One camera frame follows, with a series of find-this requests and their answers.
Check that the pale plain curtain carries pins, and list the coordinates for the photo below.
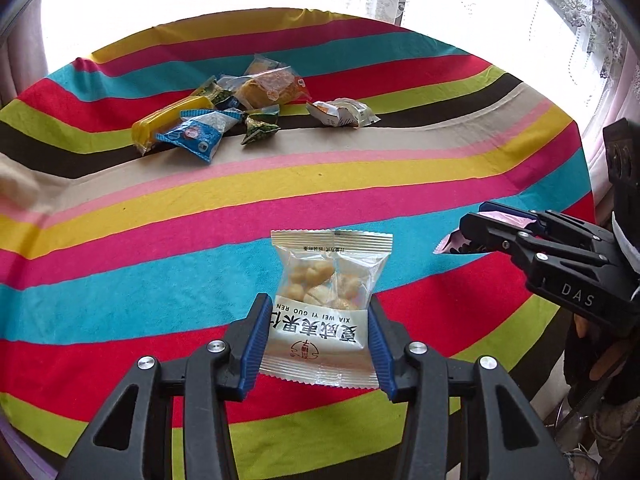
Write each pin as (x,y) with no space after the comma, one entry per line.
(20,60)

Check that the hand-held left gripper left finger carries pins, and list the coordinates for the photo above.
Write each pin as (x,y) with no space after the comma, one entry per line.
(254,347)

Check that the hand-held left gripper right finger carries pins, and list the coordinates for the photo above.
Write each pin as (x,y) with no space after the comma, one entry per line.
(381,355)

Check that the white nut snack packet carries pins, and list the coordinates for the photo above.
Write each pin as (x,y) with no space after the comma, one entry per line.
(320,305)

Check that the floral lace curtain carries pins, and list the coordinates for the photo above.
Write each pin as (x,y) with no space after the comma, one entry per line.
(575,10)

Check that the green triangular snack packet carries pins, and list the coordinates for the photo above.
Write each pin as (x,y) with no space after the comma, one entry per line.
(260,127)

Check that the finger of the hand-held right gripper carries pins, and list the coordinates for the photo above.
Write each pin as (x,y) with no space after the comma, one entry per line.
(505,245)
(500,208)

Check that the clear cake packet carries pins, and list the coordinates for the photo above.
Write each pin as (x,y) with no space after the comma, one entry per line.
(270,85)

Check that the white orange snack packet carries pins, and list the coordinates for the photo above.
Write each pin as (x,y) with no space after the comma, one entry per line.
(342,112)

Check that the blue clear snack packet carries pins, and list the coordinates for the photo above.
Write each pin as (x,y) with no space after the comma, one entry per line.
(200,132)

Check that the long yellow snack packet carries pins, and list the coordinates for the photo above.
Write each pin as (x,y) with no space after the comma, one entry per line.
(165,120)

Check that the pink snack packet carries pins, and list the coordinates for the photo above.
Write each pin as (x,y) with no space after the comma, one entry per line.
(452,243)

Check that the green yellow snack packet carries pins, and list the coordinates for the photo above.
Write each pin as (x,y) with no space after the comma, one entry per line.
(210,89)

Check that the striped tablecloth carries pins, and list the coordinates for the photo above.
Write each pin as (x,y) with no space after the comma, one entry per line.
(350,175)

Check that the person's right hand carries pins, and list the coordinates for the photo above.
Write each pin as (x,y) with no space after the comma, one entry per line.
(607,360)

